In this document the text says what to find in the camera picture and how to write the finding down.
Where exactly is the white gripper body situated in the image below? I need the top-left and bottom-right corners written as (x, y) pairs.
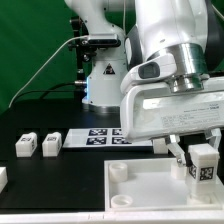
top-left (120, 79), bottom-right (224, 142)

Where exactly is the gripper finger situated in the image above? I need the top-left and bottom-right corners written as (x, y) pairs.
top-left (204, 128), bottom-right (222, 149)
top-left (165, 135), bottom-right (186, 167)

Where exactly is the white square tabletop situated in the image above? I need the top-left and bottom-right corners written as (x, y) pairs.
top-left (104, 158), bottom-right (224, 211)

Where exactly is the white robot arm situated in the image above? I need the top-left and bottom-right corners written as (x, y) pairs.
top-left (65, 0), bottom-right (224, 166)

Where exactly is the white block left edge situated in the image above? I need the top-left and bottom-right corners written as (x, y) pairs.
top-left (0, 167), bottom-right (8, 193)

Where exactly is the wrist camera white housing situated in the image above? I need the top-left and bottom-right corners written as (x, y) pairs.
top-left (120, 53), bottom-right (177, 94)

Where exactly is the white marker base plate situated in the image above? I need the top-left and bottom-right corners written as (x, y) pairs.
top-left (63, 128), bottom-right (152, 148)

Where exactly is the white front rail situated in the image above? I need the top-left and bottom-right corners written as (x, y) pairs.
top-left (0, 210), bottom-right (224, 224)

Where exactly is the white cable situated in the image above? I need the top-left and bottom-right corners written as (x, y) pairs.
top-left (8, 35), bottom-right (88, 108)

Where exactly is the black cable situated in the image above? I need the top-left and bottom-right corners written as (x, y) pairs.
top-left (13, 81), bottom-right (88, 104)

